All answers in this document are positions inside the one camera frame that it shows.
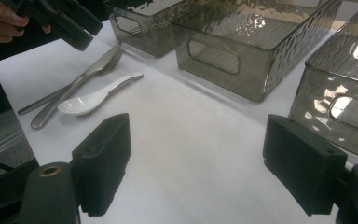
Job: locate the metal fork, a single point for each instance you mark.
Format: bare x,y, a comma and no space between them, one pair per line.
43,101

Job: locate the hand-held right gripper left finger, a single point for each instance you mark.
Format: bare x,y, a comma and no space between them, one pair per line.
104,161

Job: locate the metal table knife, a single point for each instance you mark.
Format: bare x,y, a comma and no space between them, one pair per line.
74,85

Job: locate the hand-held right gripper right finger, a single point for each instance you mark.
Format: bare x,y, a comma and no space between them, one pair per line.
304,165

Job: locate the smoky clear plastic bin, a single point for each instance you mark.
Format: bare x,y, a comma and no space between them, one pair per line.
341,93
248,46
149,34

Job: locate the aluminium floor rail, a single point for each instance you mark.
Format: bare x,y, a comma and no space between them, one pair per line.
3,144

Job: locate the white ceramic spoon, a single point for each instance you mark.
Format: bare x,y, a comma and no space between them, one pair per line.
80,104

